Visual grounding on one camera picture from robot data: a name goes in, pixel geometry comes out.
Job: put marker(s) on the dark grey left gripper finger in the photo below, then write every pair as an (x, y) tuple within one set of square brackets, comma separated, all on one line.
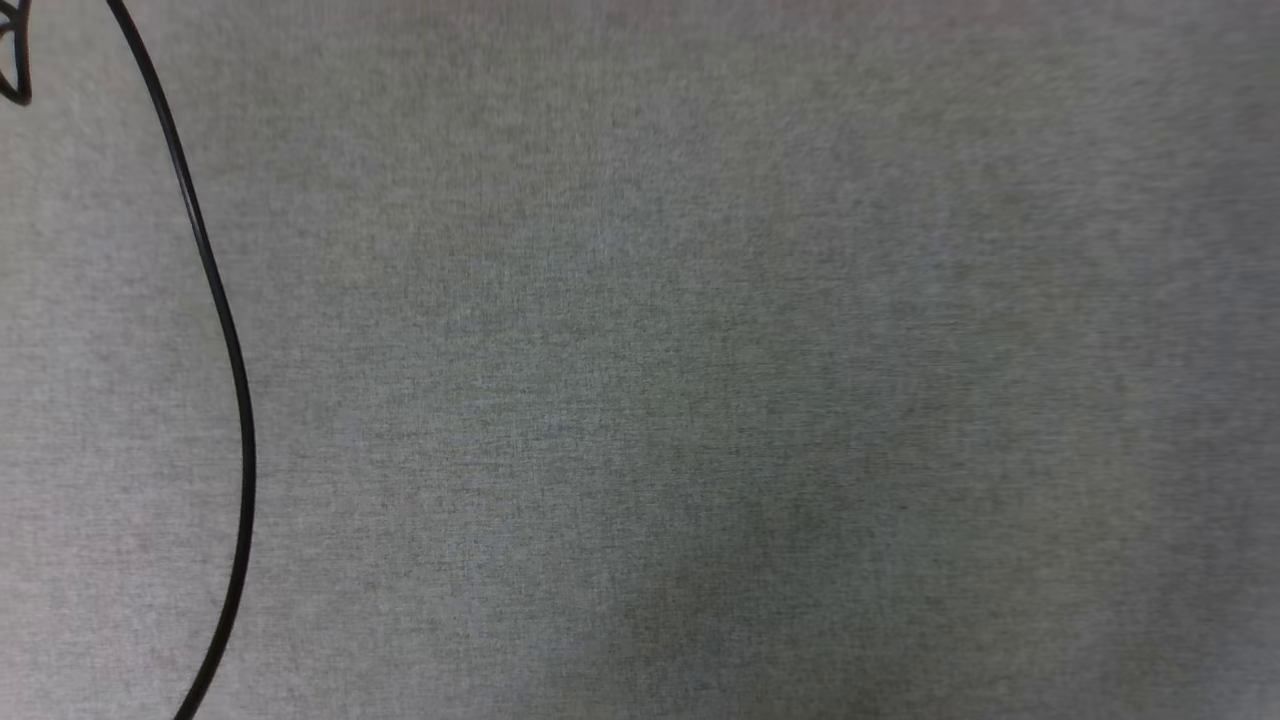
[(25, 72)]

